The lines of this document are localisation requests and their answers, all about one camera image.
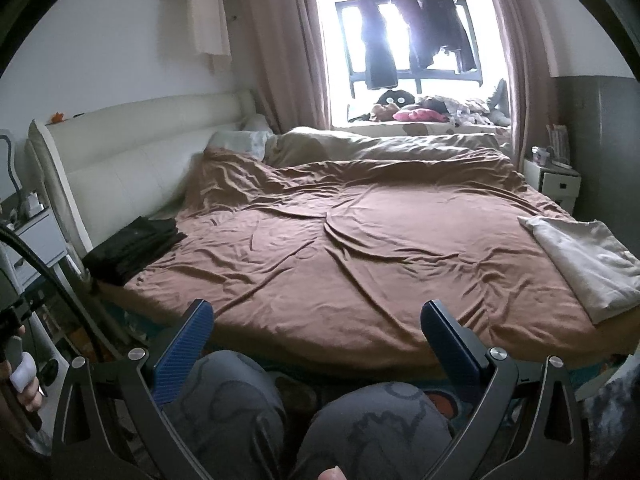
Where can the person's right leg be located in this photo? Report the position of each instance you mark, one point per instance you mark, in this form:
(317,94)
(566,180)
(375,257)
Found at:
(380,430)

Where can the folded beige cloth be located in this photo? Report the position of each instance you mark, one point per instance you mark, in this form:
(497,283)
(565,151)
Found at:
(585,260)

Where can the clothes heap on sill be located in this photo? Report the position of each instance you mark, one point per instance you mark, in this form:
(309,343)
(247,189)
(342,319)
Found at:
(470,110)

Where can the orange toy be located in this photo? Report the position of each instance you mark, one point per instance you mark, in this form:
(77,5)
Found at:
(57,117)

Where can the cup on nightstand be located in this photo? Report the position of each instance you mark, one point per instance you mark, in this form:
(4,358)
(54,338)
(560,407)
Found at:
(540,155)

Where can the person's left hand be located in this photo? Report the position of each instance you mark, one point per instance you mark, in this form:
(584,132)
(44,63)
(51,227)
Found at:
(32,397)

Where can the hanging dark trousers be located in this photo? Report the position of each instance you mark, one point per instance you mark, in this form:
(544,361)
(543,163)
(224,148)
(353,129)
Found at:
(377,45)

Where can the window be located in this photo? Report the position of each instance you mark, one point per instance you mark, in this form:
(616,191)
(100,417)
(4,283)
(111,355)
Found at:
(325,35)

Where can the beige duvet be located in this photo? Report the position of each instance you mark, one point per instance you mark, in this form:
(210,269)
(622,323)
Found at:
(375,145)

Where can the black plush toy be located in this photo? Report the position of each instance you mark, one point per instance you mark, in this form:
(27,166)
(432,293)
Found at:
(395,97)

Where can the white padded headboard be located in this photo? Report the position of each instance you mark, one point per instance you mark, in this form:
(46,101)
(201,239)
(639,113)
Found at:
(125,160)

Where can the folded black clothes pile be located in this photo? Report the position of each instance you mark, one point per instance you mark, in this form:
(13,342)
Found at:
(107,262)

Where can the white pillow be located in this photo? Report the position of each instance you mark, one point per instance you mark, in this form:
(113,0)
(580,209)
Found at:
(257,124)
(240,142)

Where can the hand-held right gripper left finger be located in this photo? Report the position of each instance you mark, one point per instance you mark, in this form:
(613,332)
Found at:
(182,347)

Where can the person's left leg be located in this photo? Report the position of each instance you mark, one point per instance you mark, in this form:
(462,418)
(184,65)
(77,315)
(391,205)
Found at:
(225,410)

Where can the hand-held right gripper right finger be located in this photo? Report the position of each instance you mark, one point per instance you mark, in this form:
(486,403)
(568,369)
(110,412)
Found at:
(450,345)

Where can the person's right hand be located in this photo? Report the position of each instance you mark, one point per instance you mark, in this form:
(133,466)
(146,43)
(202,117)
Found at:
(332,474)

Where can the hanging dark clothes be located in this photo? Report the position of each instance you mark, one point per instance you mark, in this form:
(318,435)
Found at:
(435,30)

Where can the brown teddy bear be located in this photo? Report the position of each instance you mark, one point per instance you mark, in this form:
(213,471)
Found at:
(384,112)

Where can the grey nightstand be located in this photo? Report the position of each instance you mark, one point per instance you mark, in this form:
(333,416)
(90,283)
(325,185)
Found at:
(35,250)

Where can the white nightstand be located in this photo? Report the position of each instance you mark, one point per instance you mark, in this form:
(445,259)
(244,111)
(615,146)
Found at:
(550,185)

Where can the pink plush toy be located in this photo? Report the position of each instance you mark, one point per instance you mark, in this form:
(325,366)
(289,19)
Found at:
(420,116)

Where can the books on nightstand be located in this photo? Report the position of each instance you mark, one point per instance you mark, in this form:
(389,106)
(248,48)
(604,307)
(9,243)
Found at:
(557,142)

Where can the person's leg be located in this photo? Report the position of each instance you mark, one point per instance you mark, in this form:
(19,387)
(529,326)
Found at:
(380,430)
(225,410)

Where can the bed with brown sheet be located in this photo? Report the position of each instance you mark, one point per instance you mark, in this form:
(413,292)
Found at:
(350,260)

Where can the white hanging cloth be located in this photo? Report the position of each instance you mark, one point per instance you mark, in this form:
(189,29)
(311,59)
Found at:
(207,20)

